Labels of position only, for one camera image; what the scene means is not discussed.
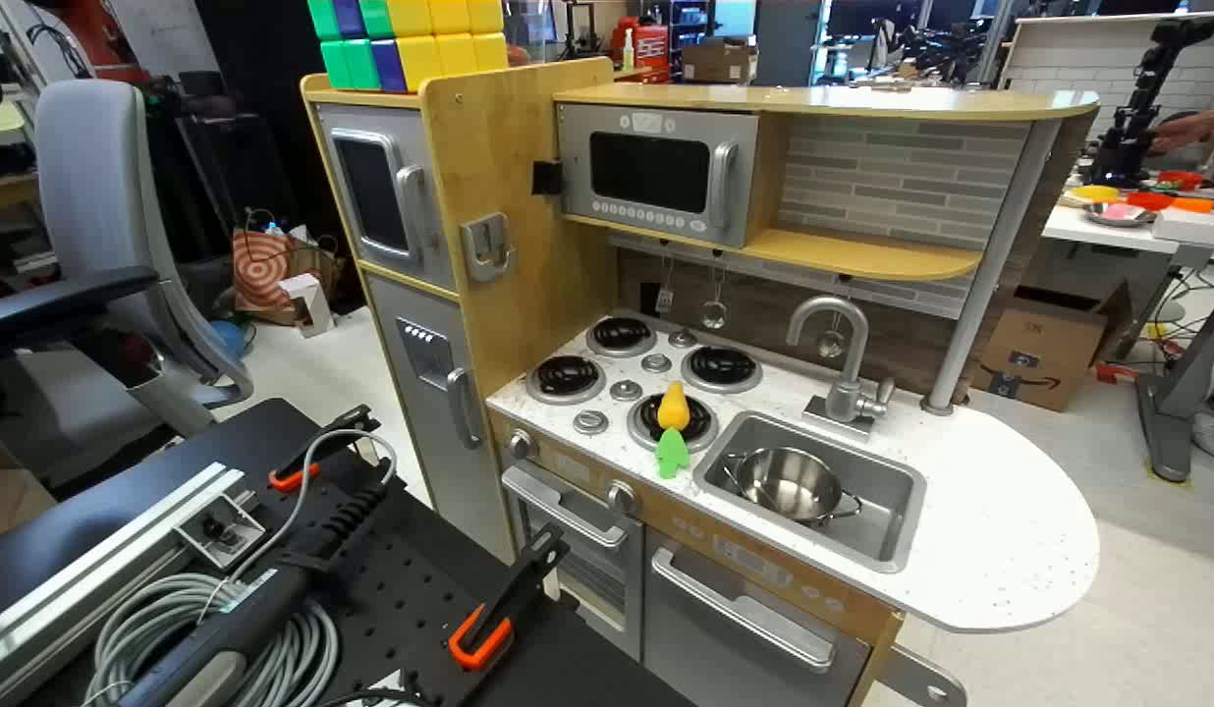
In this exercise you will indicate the orange carrot plush green leaves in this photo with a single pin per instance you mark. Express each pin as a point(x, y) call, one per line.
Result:
point(674, 420)

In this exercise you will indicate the small steel pot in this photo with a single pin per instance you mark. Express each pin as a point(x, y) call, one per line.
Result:
point(788, 485)

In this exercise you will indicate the grey sink cabinet door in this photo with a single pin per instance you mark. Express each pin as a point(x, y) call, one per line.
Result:
point(735, 644)

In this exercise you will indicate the grey toy sink basin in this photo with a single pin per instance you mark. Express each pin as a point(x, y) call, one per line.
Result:
point(887, 515)

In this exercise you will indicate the black toy stove burner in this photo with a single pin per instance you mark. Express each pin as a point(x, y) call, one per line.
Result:
point(721, 366)
point(624, 335)
point(645, 424)
point(563, 378)

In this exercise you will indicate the silver stove knob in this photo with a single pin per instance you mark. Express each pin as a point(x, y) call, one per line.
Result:
point(625, 392)
point(593, 424)
point(654, 362)
point(686, 340)

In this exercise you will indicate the wooden toy kitchen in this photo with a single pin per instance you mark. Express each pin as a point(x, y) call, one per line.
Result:
point(530, 299)

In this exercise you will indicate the hanging silver toy utensil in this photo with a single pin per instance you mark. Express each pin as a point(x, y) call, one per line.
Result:
point(712, 314)

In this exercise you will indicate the small black box on panel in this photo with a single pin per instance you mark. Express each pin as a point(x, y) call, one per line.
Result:
point(549, 177)

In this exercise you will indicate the grey tall fridge door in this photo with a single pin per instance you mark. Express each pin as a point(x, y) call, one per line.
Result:
point(429, 420)

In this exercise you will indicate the silver toy microwave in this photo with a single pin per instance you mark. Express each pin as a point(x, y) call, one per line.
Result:
point(652, 170)

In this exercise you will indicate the grey toy oven door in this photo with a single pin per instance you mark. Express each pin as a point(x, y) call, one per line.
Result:
point(580, 562)

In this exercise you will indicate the silver toy faucet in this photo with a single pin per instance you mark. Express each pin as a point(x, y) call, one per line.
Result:
point(845, 396)

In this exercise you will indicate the black clamp large orange grip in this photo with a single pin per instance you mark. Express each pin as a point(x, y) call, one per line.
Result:
point(502, 613)

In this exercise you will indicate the red fire extinguisher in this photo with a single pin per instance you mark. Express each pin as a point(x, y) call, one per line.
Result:
point(654, 53)

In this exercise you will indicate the black clamp small orange trigger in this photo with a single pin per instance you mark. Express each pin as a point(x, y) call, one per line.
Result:
point(312, 462)

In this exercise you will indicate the large multicoloured puzzle cube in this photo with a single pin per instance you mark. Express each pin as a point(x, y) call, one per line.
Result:
point(436, 45)

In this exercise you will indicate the orange patterned bag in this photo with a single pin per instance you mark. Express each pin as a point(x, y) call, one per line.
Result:
point(256, 269)

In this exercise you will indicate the brown cardboard box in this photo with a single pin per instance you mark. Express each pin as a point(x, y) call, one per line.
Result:
point(1043, 349)

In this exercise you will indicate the grey office chair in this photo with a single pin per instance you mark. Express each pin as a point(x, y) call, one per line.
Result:
point(102, 209)

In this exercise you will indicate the white work table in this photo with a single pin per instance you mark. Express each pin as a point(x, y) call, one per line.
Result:
point(1157, 234)

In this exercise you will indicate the black jointed stand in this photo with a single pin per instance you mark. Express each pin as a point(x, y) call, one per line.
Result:
point(1140, 105)

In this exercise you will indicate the grey toy wall phone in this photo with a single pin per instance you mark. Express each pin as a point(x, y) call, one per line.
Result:
point(488, 249)

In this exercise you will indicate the grey kitchen support post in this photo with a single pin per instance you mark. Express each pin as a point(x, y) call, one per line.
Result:
point(992, 261)

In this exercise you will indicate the small metal bracket plate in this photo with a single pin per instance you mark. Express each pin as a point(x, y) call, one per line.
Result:
point(221, 534)

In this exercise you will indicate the aluminium extrusion rail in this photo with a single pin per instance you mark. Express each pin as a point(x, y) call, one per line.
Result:
point(108, 562)

